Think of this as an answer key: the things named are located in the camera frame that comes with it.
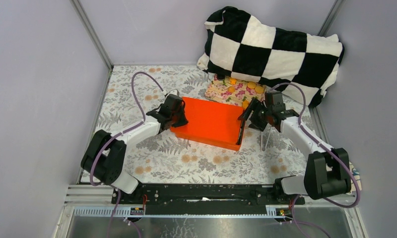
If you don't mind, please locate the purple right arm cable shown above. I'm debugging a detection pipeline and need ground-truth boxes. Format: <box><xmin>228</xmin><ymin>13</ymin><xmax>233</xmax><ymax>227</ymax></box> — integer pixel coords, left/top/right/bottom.
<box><xmin>268</xmin><ymin>82</ymin><xmax>362</xmax><ymax>238</ymax></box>

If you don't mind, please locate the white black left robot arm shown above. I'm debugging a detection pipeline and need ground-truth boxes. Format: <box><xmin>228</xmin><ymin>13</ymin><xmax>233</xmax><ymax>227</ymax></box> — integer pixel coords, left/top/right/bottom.
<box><xmin>80</xmin><ymin>94</ymin><xmax>188</xmax><ymax>204</ymax></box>

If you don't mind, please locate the blue cream patterned cloth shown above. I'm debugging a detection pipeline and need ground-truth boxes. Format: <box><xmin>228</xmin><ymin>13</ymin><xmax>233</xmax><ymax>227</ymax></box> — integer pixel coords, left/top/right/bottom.
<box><xmin>349</xmin><ymin>162</ymin><xmax>362</xmax><ymax>192</ymax></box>

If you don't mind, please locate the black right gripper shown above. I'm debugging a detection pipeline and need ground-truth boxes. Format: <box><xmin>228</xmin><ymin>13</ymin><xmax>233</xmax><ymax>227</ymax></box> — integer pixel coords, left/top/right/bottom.
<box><xmin>238</xmin><ymin>98</ymin><xmax>272</xmax><ymax>132</ymax></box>

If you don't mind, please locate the black sandwich cookie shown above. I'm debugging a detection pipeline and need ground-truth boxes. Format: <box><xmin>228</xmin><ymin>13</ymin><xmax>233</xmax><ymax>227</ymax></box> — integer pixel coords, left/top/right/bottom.
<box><xmin>216</xmin><ymin>74</ymin><xmax>225</xmax><ymax>81</ymax></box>

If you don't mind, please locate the orange compartment cookie box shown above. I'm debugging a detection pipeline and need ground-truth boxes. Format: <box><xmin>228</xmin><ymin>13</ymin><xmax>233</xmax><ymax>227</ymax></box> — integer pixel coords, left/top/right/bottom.
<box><xmin>170</xmin><ymin>126</ymin><xmax>241</xmax><ymax>151</ymax></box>

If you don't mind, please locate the orange fish shaped cookie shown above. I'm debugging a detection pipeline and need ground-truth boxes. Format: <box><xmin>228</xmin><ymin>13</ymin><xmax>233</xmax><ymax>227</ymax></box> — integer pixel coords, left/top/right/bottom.
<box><xmin>229</xmin><ymin>77</ymin><xmax>237</xmax><ymax>85</ymax></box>
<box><xmin>242</xmin><ymin>100</ymin><xmax>250</xmax><ymax>110</ymax></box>

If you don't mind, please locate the floral cookie tray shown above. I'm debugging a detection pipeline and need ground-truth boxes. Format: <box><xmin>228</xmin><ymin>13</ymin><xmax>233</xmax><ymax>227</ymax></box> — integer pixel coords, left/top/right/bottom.
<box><xmin>205</xmin><ymin>75</ymin><xmax>266</xmax><ymax>107</ymax></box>

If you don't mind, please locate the black white checkered pillow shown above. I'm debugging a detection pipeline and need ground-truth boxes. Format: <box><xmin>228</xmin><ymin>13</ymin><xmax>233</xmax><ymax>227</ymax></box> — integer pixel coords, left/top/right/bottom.
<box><xmin>197</xmin><ymin>6</ymin><xmax>344</xmax><ymax>108</ymax></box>

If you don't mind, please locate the orange box lid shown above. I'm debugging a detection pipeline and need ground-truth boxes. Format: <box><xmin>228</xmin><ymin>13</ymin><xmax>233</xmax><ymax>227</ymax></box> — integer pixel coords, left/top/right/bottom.
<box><xmin>183</xmin><ymin>97</ymin><xmax>244</xmax><ymax>145</ymax></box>

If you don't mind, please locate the round swirl butter cookie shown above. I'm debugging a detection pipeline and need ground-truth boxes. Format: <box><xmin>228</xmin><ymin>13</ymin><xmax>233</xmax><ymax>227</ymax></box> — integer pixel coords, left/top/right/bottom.
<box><xmin>227</xmin><ymin>86</ymin><xmax>236</xmax><ymax>93</ymax></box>

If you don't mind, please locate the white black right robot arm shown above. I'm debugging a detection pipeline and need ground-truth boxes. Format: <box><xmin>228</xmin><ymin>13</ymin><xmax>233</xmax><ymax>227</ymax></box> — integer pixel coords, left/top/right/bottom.
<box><xmin>238</xmin><ymin>92</ymin><xmax>351</xmax><ymax>204</ymax></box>

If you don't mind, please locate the round tan biscuit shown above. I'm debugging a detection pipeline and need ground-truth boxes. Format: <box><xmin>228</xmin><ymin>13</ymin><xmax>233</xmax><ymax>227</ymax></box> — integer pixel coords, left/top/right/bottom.
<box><xmin>254</xmin><ymin>86</ymin><xmax>265</xmax><ymax>94</ymax></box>
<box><xmin>247</xmin><ymin>82</ymin><xmax>256</xmax><ymax>89</ymax></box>

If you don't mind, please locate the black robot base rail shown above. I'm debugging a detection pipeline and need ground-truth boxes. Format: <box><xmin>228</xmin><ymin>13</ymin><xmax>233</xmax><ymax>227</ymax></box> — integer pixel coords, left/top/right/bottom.
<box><xmin>111</xmin><ymin>183</ymin><xmax>305</xmax><ymax>215</ymax></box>

